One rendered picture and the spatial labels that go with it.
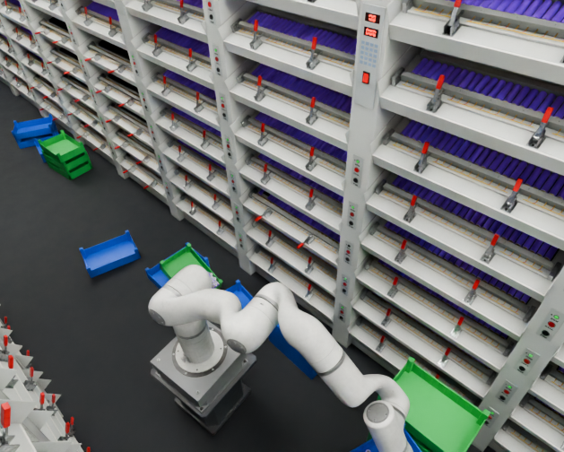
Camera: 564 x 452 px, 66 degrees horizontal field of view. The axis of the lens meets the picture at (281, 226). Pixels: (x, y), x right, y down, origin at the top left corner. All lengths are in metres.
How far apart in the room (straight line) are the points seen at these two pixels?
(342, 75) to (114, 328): 1.73
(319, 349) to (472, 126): 0.68
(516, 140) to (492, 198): 0.19
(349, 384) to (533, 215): 0.64
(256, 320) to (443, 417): 0.81
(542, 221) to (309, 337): 0.67
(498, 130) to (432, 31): 0.29
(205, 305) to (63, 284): 1.60
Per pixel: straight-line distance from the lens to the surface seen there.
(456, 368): 1.88
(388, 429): 1.26
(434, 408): 1.71
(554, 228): 1.29
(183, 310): 1.40
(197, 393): 1.73
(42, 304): 2.78
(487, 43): 1.16
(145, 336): 2.40
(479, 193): 1.32
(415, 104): 1.29
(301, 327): 1.09
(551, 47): 1.15
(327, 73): 1.45
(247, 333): 1.16
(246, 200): 2.16
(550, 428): 1.88
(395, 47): 1.32
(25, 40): 4.19
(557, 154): 1.19
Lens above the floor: 1.90
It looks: 42 degrees down
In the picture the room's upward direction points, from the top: 2 degrees counter-clockwise
